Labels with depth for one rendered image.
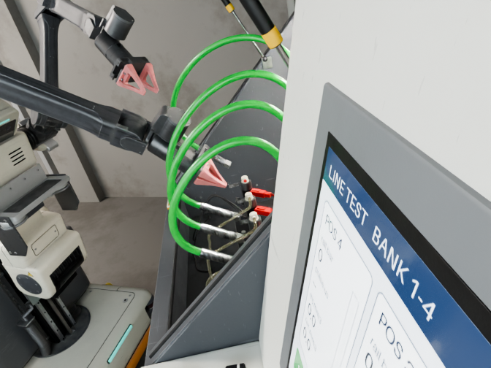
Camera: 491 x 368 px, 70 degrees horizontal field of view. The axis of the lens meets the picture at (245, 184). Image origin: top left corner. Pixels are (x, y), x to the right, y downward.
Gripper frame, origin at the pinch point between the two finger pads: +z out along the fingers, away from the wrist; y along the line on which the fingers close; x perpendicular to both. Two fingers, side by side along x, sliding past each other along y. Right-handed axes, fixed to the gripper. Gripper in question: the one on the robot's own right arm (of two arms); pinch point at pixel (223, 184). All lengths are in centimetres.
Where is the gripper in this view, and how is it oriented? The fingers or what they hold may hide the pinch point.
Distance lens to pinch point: 86.9
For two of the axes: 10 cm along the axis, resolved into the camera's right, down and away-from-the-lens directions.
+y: 5.5, -6.6, -5.1
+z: 8.2, 5.3, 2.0
